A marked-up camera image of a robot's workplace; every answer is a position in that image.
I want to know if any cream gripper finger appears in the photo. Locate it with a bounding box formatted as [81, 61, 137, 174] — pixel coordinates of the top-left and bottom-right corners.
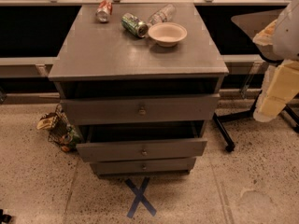
[253, 60, 299, 122]
[252, 19, 283, 62]

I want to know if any green soda can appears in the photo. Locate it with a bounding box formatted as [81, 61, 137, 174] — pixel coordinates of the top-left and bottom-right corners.
[121, 13, 149, 38]

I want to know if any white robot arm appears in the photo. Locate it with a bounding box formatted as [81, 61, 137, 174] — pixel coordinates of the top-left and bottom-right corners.
[253, 0, 299, 122]

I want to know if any white paper bowl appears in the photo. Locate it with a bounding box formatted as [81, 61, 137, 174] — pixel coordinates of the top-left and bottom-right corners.
[148, 22, 187, 48]

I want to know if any red soda can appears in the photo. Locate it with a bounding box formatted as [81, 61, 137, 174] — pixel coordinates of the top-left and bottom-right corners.
[95, 0, 112, 23]

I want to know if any black table stand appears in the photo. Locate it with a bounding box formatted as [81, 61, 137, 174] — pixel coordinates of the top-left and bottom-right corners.
[212, 8, 299, 153]

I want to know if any top grey drawer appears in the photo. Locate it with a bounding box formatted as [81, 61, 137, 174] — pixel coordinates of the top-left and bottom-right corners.
[61, 94, 220, 125]

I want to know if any grey drawer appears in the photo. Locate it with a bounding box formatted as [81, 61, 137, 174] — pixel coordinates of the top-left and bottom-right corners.
[61, 94, 220, 125]
[77, 138, 207, 162]
[91, 158, 196, 175]

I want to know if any clear plastic bottle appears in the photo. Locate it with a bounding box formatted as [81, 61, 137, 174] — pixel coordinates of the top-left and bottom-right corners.
[148, 4, 177, 26]

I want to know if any grey drawer cabinet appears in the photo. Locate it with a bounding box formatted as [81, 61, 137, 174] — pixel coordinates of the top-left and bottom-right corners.
[48, 2, 230, 176]

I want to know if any bottom grey drawer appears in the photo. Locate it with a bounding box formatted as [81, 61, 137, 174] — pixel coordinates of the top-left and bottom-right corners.
[91, 158, 196, 175]

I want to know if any blue tape cross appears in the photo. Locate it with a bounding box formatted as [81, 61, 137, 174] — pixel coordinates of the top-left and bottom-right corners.
[125, 177, 157, 218]

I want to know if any middle grey drawer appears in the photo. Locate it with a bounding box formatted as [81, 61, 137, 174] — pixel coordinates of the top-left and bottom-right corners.
[77, 138, 207, 162]

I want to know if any yellow snack bag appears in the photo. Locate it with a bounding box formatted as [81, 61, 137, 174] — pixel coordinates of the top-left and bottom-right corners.
[36, 113, 58, 130]

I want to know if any wire basket with snacks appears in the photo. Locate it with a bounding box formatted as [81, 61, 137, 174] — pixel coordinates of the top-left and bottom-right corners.
[48, 105, 81, 152]

